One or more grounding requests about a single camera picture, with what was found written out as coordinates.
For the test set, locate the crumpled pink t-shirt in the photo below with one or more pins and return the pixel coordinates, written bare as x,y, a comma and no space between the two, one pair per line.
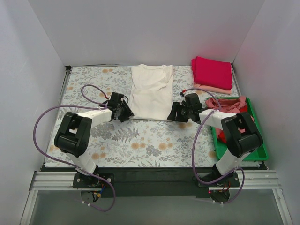
227,104

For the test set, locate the folded magenta t-shirt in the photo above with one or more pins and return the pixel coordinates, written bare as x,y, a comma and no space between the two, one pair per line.
213,73

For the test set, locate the folded light pink t-shirt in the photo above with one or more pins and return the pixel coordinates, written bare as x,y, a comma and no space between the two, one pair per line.
212,89

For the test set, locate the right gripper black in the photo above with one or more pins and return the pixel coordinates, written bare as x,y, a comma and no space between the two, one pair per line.
181,112

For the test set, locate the floral tablecloth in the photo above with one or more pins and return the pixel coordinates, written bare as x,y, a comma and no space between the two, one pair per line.
134,143

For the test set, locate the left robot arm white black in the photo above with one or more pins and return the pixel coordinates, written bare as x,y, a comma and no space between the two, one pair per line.
73,134

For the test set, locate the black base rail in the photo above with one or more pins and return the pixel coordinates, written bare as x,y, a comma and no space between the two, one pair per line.
153,181

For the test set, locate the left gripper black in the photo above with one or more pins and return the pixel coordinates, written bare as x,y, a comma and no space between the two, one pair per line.
124,111

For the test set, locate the green plastic tray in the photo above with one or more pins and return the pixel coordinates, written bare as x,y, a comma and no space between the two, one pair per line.
257,154

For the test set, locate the white Coca-Cola t-shirt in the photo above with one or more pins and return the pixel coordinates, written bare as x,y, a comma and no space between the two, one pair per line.
151,96

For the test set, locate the crumpled red t-shirt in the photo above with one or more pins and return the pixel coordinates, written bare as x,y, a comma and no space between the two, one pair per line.
220,133

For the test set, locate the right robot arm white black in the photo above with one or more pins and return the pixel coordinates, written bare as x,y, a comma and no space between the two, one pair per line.
229,163

